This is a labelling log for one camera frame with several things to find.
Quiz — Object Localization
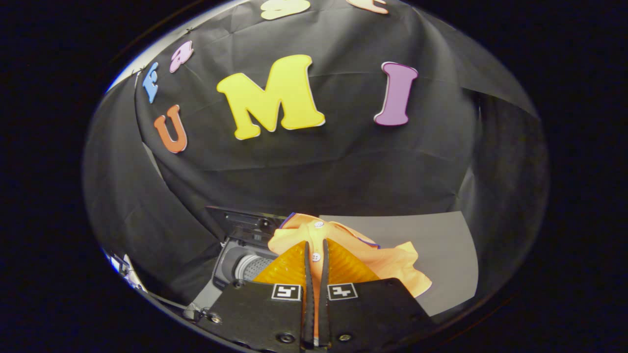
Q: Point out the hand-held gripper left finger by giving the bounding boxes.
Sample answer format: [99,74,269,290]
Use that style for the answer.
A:
[199,239,314,351]

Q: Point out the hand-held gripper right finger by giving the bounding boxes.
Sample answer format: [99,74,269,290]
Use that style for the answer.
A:
[319,239,437,350]

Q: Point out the yellow polo shirt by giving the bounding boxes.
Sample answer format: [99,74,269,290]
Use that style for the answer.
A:
[268,213,433,344]

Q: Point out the grey washing machine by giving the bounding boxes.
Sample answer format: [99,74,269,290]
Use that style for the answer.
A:
[184,235,280,319]

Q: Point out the beige cabinet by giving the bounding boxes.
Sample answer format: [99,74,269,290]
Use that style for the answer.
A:
[319,211,479,317]

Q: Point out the black backdrop cloth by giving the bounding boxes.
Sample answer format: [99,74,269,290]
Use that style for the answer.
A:
[82,0,549,304]

